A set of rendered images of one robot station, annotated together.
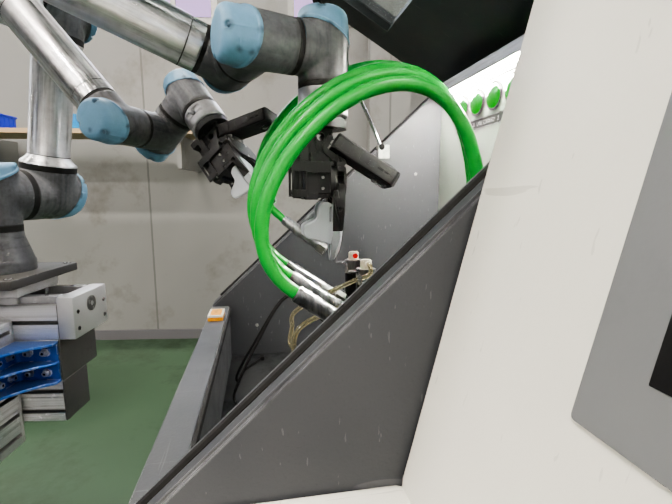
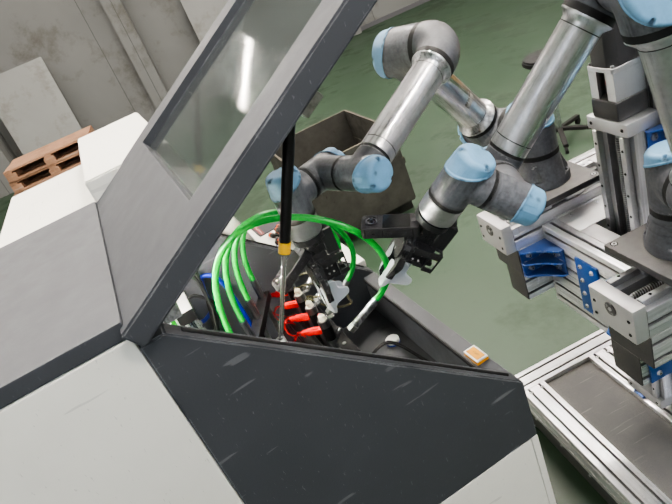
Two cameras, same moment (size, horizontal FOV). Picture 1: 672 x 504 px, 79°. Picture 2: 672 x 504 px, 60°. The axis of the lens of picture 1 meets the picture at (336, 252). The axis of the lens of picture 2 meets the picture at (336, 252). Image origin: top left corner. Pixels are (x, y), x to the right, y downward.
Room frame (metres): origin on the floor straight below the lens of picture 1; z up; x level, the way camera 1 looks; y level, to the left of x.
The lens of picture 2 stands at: (1.80, -0.03, 1.85)
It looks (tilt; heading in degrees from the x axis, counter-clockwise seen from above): 27 degrees down; 176
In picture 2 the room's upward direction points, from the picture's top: 23 degrees counter-clockwise
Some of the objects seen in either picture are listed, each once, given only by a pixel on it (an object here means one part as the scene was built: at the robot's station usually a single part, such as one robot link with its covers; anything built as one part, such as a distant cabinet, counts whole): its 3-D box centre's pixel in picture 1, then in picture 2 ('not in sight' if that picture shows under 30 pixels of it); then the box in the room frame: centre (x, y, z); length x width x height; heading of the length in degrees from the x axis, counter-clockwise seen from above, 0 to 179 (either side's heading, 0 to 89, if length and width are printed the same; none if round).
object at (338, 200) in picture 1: (336, 202); not in sight; (0.62, 0.00, 1.19); 0.05 x 0.02 x 0.09; 10
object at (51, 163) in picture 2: not in sight; (66, 177); (-5.85, -2.19, 0.41); 1.10 x 0.75 x 0.82; 93
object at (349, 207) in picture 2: not in sight; (339, 177); (-2.17, 0.51, 0.32); 0.92 x 0.76 x 0.64; 9
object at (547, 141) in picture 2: not in sight; (529, 126); (0.38, 0.71, 1.20); 0.13 x 0.12 x 0.14; 31
